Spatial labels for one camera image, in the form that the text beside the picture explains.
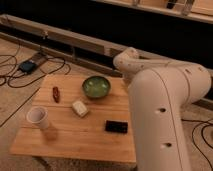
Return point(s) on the black rectangular object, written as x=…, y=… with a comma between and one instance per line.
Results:
x=116, y=126

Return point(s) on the wooden table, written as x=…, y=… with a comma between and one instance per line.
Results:
x=74, y=137

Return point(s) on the blue power adapter box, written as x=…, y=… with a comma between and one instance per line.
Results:
x=27, y=67

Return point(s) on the red brown small object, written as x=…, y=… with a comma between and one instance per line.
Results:
x=56, y=94

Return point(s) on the green bowl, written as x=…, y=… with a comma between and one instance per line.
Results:
x=96, y=87

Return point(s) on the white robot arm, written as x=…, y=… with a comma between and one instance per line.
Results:
x=157, y=90

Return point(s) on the white cup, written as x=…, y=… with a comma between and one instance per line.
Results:
x=38, y=116

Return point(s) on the white rectangular block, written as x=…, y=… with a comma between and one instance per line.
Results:
x=80, y=108

